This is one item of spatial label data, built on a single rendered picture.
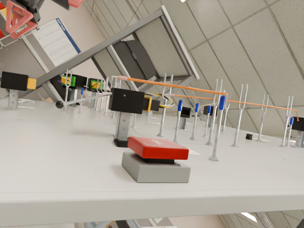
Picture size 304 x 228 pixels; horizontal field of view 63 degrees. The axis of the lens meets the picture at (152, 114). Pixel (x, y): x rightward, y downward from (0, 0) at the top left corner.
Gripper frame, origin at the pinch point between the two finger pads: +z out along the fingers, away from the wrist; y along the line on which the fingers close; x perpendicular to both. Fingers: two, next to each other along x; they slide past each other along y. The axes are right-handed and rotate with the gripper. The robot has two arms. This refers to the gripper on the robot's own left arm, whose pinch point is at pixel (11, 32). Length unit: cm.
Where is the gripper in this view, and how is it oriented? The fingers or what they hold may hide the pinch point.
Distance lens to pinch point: 83.7
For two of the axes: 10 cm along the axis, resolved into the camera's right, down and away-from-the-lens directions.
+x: -8.5, -4.5, -2.7
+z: -4.3, 8.9, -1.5
